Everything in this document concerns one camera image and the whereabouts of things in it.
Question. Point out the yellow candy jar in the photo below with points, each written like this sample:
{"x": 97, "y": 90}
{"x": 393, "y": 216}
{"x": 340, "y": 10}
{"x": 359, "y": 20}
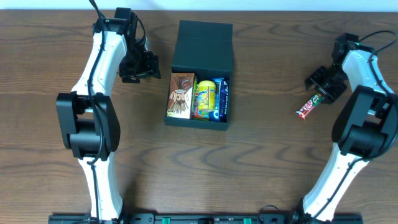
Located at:
{"x": 206, "y": 96}

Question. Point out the green gummy worms bag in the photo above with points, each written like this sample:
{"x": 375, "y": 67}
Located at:
{"x": 196, "y": 114}

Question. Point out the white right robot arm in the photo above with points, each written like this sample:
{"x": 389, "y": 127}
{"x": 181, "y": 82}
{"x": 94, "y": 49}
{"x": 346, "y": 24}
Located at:
{"x": 365, "y": 129}

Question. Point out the black fabric storage box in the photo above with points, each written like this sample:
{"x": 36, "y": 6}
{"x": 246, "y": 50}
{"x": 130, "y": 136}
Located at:
{"x": 205, "y": 49}

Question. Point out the blue Oreo pack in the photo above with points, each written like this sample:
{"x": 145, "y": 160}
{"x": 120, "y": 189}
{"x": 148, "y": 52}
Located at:
{"x": 215, "y": 115}

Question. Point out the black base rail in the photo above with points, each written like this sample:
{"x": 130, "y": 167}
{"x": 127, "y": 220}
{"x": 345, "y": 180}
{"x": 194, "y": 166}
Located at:
{"x": 149, "y": 218}

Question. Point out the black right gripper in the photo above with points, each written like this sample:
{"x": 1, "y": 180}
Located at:
{"x": 324, "y": 83}

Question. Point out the brown Pocky box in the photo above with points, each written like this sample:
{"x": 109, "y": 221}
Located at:
{"x": 180, "y": 95}

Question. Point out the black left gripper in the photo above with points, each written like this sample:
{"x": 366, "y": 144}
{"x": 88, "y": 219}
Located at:
{"x": 140, "y": 70}

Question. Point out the red KitKat bar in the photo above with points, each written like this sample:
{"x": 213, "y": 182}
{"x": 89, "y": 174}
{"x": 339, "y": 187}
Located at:
{"x": 312, "y": 103}

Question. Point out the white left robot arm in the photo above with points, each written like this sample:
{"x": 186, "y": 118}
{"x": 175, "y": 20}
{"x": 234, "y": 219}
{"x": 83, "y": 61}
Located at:
{"x": 88, "y": 122}

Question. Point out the purple Dairy Milk bar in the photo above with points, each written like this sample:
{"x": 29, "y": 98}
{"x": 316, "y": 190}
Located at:
{"x": 223, "y": 99}

